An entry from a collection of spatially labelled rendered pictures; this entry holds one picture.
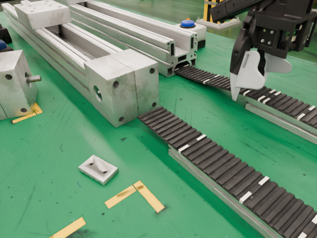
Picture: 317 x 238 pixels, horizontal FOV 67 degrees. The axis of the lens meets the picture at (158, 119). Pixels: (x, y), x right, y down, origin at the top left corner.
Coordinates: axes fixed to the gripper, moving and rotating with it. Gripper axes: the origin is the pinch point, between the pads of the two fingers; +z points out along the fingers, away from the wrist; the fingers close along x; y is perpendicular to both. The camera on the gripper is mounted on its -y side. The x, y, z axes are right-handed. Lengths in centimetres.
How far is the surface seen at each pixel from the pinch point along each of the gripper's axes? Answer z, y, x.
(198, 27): -2.7, -27.2, 14.7
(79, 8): -5, -66, -5
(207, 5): 55, -235, 250
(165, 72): 2.0, -18.5, -5.0
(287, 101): 0.0, 7.7, 0.7
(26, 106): 1.5, -23.9, -34.8
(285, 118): 1.4, 9.4, -2.0
